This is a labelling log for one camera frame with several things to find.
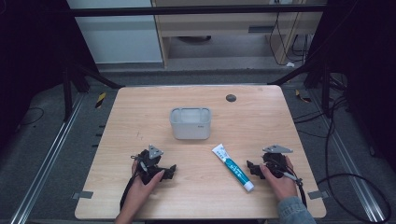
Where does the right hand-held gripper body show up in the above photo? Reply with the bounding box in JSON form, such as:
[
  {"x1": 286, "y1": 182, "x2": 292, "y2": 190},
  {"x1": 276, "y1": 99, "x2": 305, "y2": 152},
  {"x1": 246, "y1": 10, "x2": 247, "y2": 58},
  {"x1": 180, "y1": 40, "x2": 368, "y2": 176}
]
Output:
[{"x1": 261, "y1": 143, "x2": 295, "y2": 180}]

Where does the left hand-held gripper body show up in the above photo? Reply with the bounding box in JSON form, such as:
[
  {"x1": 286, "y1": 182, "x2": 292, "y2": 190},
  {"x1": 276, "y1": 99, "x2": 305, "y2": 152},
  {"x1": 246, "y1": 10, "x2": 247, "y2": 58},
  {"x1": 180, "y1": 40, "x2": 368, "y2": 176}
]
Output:
[{"x1": 131, "y1": 144, "x2": 166, "y2": 185}]

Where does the person's right hand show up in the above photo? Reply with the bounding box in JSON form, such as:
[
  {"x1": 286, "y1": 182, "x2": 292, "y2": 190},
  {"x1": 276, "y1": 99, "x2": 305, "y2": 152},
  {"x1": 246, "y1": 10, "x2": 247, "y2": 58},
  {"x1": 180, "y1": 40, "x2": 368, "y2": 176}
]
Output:
[{"x1": 259, "y1": 154, "x2": 299, "y2": 203}]

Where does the person's left hand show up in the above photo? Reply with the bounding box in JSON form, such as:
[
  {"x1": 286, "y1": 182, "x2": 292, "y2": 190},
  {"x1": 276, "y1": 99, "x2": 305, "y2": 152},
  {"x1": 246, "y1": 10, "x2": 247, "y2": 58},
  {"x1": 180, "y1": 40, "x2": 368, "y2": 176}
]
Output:
[{"x1": 131, "y1": 160, "x2": 166, "y2": 204}]

